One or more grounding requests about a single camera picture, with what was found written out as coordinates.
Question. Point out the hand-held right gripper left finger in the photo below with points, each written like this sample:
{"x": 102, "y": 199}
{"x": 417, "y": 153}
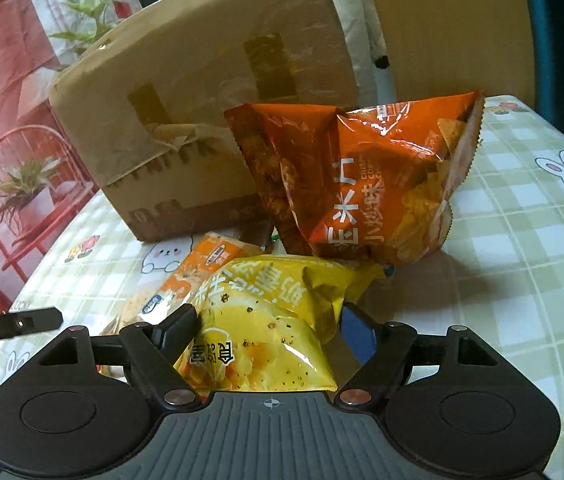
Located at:
{"x": 178, "y": 327}

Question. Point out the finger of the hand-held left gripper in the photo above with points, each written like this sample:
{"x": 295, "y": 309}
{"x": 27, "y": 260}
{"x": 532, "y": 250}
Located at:
{"x": 27, "y": 322}

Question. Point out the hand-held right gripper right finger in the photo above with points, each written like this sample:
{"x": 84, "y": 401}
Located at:
{"x": 357, "y": 331}

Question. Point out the yellow chip bag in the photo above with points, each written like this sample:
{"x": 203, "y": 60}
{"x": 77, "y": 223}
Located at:
{"x": 262, "y": 320}

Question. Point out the orange corn chip bag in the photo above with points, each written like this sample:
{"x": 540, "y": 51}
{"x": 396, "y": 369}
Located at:
{"x": 362, "y": 170}

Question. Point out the pale orange snack bag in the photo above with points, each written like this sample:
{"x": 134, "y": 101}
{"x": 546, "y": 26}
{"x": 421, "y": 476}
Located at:
{"x": 197, "y": 270}

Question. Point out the taped cardboard box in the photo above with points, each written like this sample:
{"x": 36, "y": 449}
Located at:
{"x": 187, "y": 60}

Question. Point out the wooden board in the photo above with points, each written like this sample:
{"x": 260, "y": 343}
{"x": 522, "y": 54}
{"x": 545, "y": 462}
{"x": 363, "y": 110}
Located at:
{"x": 452, "y": 25}

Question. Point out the white quilted cloth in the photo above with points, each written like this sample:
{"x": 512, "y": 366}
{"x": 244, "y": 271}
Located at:
{"x": 357, "y": 10}

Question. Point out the red chair wall poster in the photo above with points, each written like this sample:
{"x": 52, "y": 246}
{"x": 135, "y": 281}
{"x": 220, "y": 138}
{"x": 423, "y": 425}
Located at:
{"x": 2, "y": 110}

